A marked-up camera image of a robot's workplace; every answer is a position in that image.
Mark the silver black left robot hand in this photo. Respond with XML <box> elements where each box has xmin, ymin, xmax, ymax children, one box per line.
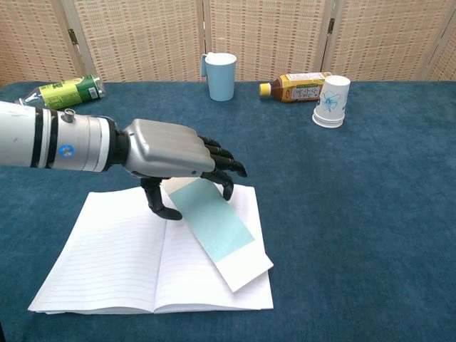
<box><xmin>115</xmin><ymin>118</ymin><xmax>248</xmax><ymax>221</ymax></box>

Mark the light blue tasselled bookmark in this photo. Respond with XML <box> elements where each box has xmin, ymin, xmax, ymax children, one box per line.
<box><xmin>162</xmin><ymin>177</ymin><xmax>274</xmax><ymax>294</ymax></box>

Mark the open white lined notebook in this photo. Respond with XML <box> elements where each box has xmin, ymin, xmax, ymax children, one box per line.
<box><xmin>27</xmin><ymin>183</ymin><xmax>274</xmax><ymax>315</ymax></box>

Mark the clear green-label plastic bottle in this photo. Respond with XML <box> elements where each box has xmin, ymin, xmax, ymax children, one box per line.
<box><xmin>14</xmin><ymin>73</ymin><xmax>107</xmax><ymax>110</ymax></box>

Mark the woven bamboo folding screen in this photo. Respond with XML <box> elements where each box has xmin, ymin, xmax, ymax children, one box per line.
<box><xmin>0</xmin><ymin>0</ymin><xmax>456</xmax><ymax>88</ymax></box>

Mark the yellow-cap tea bottle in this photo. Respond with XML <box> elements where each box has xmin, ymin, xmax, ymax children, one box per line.
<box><xmin>259</xmin><ymin>72</ymin><xmax>333</xmax><ymax>104</ymax></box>

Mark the white blue-flower paper cup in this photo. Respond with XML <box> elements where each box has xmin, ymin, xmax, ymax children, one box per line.
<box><xmin>311</xmin><ymin>75</ymin><xmax>351</xmax><ymax>128</ymax></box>

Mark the teal blue table cloth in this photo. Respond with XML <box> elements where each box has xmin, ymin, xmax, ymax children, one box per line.
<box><xmin>0</xmin><ymin>81</ymin><xmax>456</xmax><ymax>342</ymax></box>

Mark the light blue handled cup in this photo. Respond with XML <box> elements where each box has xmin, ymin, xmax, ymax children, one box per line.
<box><xmin>199</xmin><ymin>52</ymin><xmax>237</xmax><ymax>102</ymax></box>

